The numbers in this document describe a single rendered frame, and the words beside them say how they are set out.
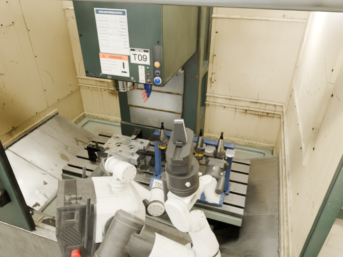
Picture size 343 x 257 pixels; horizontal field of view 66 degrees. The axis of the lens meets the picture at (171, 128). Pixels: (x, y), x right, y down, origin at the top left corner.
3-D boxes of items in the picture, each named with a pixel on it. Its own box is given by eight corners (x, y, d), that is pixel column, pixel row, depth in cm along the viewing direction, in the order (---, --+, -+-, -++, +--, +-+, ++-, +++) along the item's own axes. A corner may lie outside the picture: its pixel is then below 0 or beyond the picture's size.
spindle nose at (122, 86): (142, 82, 166) (141, 63, 160) (132, 93, 153) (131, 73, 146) (118, 80, 169) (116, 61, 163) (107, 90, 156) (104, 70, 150)
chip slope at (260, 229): (270, 285, 141) (280, 256, 127) (148, 247, 160) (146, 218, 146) (272, 177, 213) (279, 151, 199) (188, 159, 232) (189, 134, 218)
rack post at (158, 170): (159, 179, 170) (158, 140, 155) (151, 177, 172) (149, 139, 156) (165, 169, 178) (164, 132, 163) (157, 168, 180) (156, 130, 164)
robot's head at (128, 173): (120, 190, 93) (122, 166, 91) (103, 179, 99) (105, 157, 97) (135, 185, 97) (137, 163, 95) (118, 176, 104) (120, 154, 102)
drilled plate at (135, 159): (137, 165, 176) (136, 159, 173) (99, 156, 184) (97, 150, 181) (150, 146, 194) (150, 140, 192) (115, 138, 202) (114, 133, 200)
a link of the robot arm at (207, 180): (216, 187, 128) (190, 196, 130) (211, 172, 124) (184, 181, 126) (219, 195, 122) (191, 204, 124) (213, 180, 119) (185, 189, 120)
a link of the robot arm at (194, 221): (177, 204, 68) (195, 241, 73) (195, 181, 74) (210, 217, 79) (160, 201, 72) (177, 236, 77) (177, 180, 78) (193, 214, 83)
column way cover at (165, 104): (181, 132, 217) (182, 72, 190) (128, 123, 230) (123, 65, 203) (182, 129, 221) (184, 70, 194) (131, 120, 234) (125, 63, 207)
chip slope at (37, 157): (61, 220, 177) (52, 191, 164) (-15, 196, 195) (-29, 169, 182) (123, 146, 249) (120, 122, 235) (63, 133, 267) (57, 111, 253)
